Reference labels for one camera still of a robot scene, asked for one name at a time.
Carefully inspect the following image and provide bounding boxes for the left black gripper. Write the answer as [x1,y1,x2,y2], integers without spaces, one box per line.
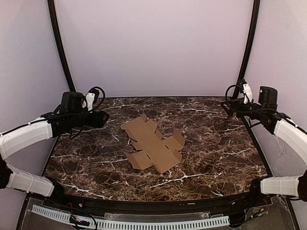
[69,109,109,128]

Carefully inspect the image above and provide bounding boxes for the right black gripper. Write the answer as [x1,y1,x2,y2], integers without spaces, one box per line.
[221,98,266,121]

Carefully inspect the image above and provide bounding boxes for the brown cardboard box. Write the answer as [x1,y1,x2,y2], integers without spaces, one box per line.
[120,114,185,174]

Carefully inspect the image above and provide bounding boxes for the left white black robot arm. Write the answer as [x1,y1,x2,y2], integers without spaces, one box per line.
[0,86,109,209]

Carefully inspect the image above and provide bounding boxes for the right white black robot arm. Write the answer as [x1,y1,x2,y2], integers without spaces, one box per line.
[221,83,307,208]

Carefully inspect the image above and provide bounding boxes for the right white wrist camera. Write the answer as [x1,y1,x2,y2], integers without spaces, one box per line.
[243,83,253,104]

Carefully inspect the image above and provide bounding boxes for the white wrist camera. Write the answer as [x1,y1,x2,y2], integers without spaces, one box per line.
[86,88,99,111]
[243,83,253,104]

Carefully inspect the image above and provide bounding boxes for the right black camera cable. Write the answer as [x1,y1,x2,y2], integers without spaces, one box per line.
[225,84,244,104]

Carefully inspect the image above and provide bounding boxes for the black camera cable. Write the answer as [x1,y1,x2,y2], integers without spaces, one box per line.
[83,86,106,111]
[225,84,244,104]

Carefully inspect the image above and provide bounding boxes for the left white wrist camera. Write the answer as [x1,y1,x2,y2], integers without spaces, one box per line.
[86,88,99,111]

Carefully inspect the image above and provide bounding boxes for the right black frame post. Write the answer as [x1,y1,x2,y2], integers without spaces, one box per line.
[237,0,260,83]

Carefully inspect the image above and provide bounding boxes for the black frame post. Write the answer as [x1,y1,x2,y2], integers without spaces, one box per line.
[47,0,76,92]
[237,0,260,83]

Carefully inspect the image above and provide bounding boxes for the left black camera cable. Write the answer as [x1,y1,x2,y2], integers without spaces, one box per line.
[83,86,106,111]

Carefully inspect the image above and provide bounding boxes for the black front rail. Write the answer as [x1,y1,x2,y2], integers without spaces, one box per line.
[28,186,283,218]

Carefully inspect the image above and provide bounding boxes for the white slotted cable duct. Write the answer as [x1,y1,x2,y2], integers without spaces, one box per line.
[31,205,230,230]

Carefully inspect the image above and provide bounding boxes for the left black frame post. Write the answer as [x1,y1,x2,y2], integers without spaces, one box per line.
[47,0,76,92]

